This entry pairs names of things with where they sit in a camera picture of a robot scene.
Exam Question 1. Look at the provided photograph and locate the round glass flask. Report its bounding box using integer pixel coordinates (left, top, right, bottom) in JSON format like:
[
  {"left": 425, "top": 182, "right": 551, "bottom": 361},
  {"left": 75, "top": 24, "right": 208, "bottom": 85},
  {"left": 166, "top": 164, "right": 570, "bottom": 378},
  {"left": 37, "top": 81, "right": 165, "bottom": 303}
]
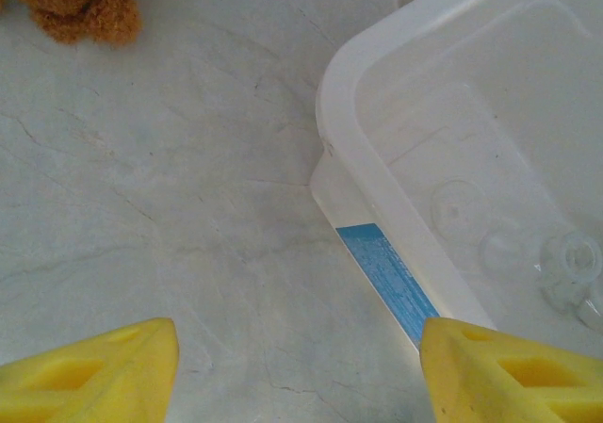
[{"left": 536, "top": 231, "right": 603, "bottom": 333}]

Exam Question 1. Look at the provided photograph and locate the translucent plastic storage box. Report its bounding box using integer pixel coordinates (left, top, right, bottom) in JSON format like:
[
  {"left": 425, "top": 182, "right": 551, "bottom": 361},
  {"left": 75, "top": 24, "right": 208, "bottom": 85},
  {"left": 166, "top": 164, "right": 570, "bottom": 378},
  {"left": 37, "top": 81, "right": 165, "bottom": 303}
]
[{"left": 309, "top": 0, "right": 603, "bottom": 353}]

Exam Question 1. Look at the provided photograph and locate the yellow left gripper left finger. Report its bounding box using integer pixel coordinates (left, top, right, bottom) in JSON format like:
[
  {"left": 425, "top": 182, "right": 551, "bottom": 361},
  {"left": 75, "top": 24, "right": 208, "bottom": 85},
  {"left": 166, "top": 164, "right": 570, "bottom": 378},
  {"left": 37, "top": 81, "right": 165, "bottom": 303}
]
[{"left": 0, "top": 317, "right": 181, "bottom": 423}]

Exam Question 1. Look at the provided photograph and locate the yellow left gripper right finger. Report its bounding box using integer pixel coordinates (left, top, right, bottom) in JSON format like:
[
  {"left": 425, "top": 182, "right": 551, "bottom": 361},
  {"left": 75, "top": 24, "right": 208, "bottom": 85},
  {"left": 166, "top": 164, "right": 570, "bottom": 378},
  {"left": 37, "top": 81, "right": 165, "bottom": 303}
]
[{"left": 418, "top": 317, "right": 603, "bottom": 423}]

